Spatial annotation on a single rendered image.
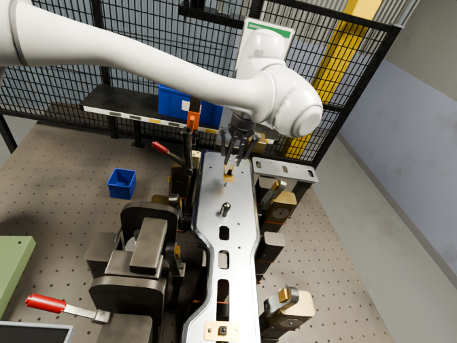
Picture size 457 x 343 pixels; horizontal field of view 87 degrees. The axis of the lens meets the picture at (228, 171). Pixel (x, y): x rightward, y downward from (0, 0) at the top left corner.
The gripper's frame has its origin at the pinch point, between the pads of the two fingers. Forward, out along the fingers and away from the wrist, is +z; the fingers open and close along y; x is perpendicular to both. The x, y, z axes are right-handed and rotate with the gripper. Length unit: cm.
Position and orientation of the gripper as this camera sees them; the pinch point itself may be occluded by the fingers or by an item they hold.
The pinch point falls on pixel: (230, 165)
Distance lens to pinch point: 82.7
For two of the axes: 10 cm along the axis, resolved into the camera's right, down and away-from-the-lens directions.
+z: -2.0, 7.2, 6.7
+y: 9.8, 1.5, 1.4
